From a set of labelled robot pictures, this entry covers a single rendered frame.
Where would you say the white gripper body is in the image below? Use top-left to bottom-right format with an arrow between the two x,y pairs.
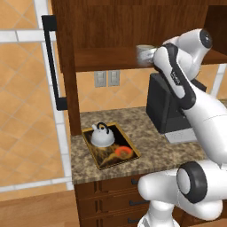
146,48 -> 158,64

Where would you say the white mug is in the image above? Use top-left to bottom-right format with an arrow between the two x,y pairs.
136,43 -> 157,67

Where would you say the brown cabinet door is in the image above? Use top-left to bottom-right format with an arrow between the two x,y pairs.
50,0 -> 82,137
203,4 -> 227,56

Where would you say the black coffee machine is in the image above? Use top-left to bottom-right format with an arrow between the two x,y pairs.
145,72 -> 207,145

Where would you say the brown drawer front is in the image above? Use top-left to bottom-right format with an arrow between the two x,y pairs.
93,174 -> 144,193
79,208 -> 149,227
77,191 -> 153,213

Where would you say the brown wooden wall cabinet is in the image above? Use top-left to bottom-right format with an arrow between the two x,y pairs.
51,0 -> 227,73

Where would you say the grey wall outlet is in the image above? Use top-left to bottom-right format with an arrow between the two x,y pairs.
107,69 -> 121,88
94,70 -> 107,89

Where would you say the white kettle with black handle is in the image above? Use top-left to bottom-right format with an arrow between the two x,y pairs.
90,121 -> 115,148

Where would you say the black cabinet door handle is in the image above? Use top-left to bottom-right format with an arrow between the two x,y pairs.
41,15 -> 68,112

